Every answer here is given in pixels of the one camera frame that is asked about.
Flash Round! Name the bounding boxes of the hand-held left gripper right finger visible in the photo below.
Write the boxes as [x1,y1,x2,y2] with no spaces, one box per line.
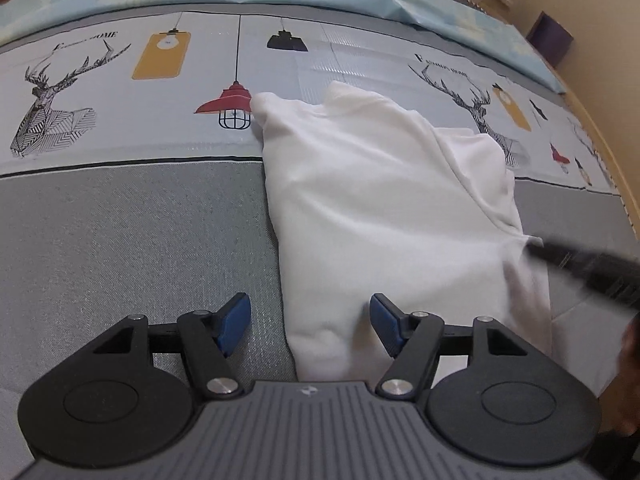
[369,294,532,402]

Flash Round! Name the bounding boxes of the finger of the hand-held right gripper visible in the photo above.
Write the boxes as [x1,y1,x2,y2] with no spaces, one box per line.
[522,237,601,287]

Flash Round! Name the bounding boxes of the grey printed bed sheet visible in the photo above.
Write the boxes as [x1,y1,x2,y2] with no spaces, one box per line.
[0,0,638,461]

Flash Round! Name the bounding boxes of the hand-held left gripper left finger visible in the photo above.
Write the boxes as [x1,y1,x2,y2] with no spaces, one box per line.
[87,292,252,402]

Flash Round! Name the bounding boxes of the white garment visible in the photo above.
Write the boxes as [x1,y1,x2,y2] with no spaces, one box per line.
[248,81,553,383]

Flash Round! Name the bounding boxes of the wooden bed frame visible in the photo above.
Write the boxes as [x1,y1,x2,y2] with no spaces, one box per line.
[562,87,640,241]

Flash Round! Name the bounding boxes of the purple box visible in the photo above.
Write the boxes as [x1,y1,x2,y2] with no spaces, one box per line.
[527,10,574,64]

